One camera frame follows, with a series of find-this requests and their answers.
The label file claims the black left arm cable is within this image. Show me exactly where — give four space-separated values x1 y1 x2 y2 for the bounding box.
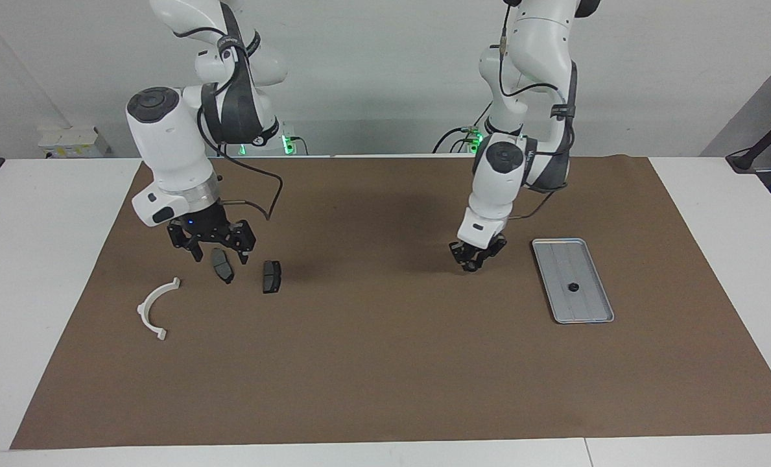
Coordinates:
497 0 578 221

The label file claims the grey metal tray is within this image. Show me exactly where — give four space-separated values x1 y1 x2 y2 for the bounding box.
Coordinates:
532 238 615 324

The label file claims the brown table mat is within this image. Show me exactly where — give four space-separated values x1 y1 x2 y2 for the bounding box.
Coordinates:
10 156 771 449

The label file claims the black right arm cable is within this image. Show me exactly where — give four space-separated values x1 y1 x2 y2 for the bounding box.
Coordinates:
197 3 284 221

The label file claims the white curved plastic bracket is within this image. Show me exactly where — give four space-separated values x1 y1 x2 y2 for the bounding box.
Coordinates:
137 277 182 341

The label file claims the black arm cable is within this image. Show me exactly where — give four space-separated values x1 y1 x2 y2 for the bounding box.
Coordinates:
197 3 284 221
497 0 578 221

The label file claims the black stand with rod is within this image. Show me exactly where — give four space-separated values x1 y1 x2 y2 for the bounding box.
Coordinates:
727 104 771 173

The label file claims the slanted dark grey brake pad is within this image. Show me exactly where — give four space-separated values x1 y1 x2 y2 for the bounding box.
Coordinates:
211 248 235 285

